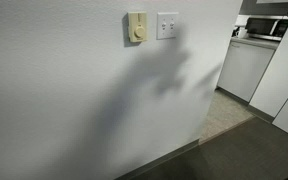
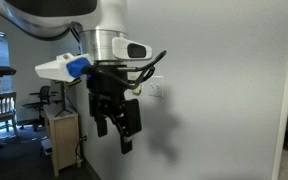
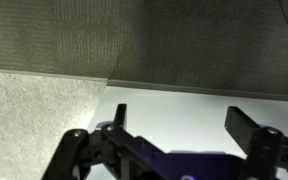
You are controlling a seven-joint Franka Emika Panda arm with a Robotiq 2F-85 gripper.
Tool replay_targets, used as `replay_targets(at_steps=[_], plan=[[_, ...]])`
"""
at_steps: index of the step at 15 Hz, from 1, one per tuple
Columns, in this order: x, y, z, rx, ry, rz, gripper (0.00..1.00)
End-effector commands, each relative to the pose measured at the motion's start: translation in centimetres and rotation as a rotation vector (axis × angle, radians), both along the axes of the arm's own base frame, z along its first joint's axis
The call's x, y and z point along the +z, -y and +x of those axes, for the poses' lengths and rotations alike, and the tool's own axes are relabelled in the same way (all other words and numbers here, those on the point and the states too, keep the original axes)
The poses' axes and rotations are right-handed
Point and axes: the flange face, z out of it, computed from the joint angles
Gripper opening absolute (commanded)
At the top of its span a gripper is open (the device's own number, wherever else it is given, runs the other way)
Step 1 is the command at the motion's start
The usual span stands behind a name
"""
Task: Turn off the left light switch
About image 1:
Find white base cabinet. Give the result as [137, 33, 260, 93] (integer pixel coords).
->
[218, 42, 274, 102]

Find grey countertop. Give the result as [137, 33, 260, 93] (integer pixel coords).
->
[231, 37, 279, 50]

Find grey wall baseboard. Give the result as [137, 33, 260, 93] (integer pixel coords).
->
[114, 139, 199, 180]

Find white double switch plate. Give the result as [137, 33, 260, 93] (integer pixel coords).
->
[157, 12, 178, 40]

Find small items on counter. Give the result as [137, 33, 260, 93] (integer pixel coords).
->
[233, 27, 247, 39]

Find beige wall thermostat dial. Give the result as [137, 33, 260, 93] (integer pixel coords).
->
[128, 11, 147, 43]

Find black microwave oven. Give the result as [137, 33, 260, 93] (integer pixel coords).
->
[246, 15, 288, 41]

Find white tall cabinet panel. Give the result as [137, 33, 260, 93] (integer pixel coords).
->
[250, 29, 288, 117]

